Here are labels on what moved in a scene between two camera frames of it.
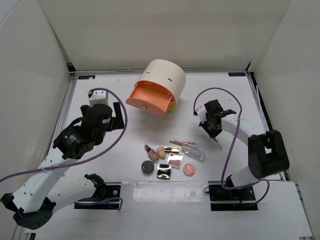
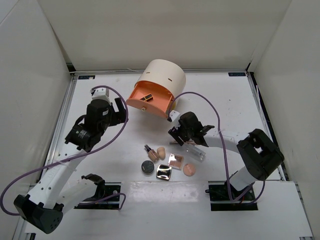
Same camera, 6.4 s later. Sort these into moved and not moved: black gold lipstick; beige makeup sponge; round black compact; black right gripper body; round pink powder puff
Moved: black gold lipstick; black right gripper body
Not moved: beige makeup sponge; round pink powder puff; round black compact
